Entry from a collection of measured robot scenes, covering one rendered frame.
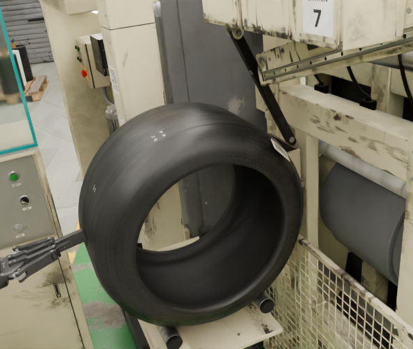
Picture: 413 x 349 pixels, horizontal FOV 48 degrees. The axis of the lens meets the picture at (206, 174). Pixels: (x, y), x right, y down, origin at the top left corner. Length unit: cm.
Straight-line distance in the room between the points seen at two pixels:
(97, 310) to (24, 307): 98
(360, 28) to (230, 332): 94
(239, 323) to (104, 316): 149
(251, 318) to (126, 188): 65
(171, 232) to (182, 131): 57
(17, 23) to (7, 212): 924
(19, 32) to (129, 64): 964
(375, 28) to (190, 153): 45
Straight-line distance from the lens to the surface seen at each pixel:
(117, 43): 132
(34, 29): 1084
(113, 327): 277
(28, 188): 180
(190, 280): 148
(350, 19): 86
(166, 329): 132
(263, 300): 137
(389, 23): 92
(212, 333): 146
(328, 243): 222
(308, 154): 162
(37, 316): 202
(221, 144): 106
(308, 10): 92
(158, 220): 152
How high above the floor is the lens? 182
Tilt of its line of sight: 25 degrees down
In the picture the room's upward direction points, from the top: 6 degrees counter-clockwise
